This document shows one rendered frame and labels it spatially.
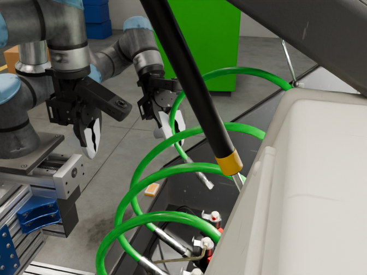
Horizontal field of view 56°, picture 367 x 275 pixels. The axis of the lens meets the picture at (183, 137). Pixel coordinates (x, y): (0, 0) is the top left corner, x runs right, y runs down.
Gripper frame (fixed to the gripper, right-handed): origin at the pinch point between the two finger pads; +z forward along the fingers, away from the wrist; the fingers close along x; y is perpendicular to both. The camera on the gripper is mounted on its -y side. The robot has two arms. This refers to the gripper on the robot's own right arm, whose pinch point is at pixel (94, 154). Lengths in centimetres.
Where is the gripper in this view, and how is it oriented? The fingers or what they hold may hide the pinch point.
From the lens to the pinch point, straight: 80.4
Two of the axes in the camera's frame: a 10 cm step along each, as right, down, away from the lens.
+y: -9.6, -1.4, 2.5
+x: -2.9, 4.7, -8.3
